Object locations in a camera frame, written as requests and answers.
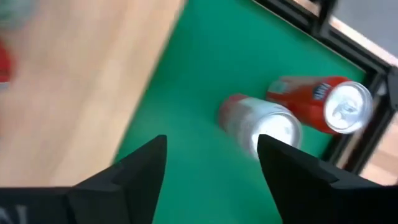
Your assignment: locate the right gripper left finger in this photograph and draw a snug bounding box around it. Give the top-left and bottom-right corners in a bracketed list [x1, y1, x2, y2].
[0, 134, 169, 224]

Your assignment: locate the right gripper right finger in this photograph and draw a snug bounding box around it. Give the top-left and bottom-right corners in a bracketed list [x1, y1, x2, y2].
[256, 133, 398, 224]

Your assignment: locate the white and red soda can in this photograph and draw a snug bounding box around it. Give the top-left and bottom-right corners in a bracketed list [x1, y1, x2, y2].
[217, 93, 304, 159]

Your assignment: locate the green table mat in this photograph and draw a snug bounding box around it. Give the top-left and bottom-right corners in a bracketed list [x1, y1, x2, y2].
[113, 0, 368, 224]

